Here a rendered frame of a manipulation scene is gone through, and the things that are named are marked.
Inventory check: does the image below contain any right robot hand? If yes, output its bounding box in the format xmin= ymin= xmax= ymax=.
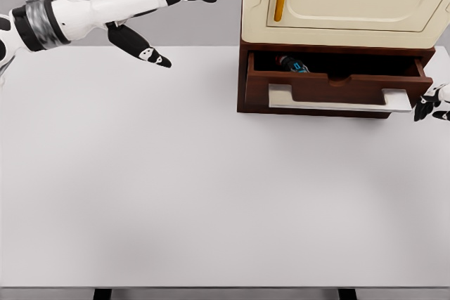
xmin=413 ymin=83 xmax=450 ymax=122

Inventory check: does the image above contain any brown wooden drawer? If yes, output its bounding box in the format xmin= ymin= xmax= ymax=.
xmin=244 ymin=50 xmax=435 ymax=114

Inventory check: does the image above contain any black switch with blue markings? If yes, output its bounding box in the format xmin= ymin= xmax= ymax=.
xmin=275 ymin=54 xmax=311 ymax=74

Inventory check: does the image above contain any cream cabinet with brown base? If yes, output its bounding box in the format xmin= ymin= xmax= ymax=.
xmin=236 ymin=0 xmax=450 ymax=119

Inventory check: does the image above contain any white drawer handle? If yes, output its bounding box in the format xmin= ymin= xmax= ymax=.
xmin=268 ymin=83 xmax=413 ymax=114

